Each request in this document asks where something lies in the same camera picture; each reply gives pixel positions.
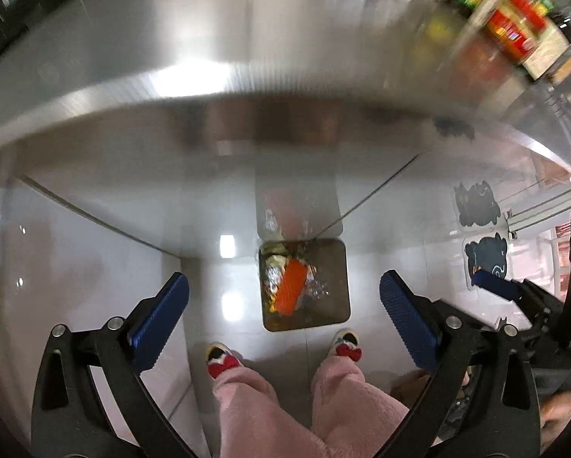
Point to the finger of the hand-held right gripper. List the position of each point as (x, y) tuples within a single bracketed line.
[(495, 284)]

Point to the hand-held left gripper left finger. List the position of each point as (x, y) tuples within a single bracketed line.
[(159, 324)]

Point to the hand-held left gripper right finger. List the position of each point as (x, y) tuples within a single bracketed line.
[(409, 324)]

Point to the square grey bin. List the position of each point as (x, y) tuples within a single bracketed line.
[(338, 267)]

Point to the clear plastic wrapper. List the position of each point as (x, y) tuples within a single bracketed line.
[(318, 287)]

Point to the orange foam net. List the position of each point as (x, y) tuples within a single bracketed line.
[(292, 288)]

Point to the foil ball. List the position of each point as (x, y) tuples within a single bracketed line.
[(273, 277)]

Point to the person's right hand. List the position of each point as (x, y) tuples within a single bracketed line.
[(562, 415)]

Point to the black cat floor sticker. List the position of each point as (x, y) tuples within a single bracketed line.
[(486, 255), (476, 205)]

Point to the person's right shoe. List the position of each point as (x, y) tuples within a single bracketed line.
[(347, 346)]

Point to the person's right leg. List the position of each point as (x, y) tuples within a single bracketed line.
[(352, 400)]

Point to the person's leg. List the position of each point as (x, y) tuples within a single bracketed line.
[(352, 400), (261, 415)]

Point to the person's left leg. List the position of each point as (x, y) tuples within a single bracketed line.
[(261, 415)]

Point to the red-lidded sauce jar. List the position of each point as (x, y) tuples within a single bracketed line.
[(512, 28)]

